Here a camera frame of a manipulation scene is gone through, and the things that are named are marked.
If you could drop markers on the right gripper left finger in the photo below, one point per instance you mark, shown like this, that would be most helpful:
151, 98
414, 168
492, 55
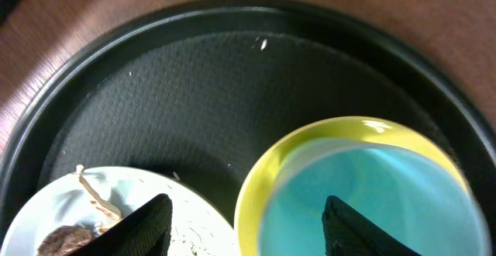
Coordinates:
146, 231

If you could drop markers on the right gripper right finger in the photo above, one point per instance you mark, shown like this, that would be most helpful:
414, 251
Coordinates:
347, 232

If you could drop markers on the blue cup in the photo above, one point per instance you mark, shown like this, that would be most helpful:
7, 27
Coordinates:
405, 194

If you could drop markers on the grey plate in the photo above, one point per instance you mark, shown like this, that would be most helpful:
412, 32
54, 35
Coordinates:
197, 228

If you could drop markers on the round black tray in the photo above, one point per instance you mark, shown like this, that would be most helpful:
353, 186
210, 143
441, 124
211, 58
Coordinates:
203, 89

